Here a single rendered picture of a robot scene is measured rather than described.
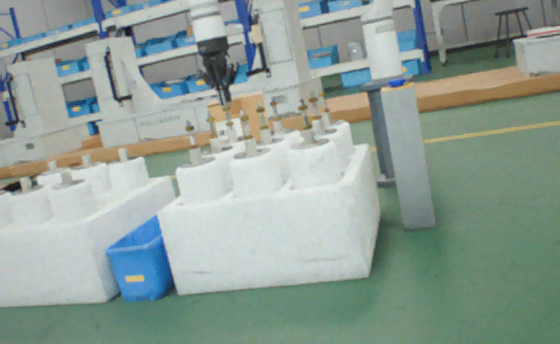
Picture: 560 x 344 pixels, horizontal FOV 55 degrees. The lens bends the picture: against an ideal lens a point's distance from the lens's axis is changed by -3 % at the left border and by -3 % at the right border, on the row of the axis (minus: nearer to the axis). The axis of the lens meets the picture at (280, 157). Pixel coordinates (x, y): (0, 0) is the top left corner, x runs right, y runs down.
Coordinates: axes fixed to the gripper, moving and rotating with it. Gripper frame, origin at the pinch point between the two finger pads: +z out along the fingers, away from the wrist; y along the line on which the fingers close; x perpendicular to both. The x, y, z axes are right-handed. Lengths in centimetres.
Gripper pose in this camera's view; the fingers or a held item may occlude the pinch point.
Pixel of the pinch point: (224, 97)
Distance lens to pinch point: 134.2
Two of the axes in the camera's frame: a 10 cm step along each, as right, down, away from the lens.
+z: 2.0, 9.6, 1.7
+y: 7.3, -0.3, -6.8
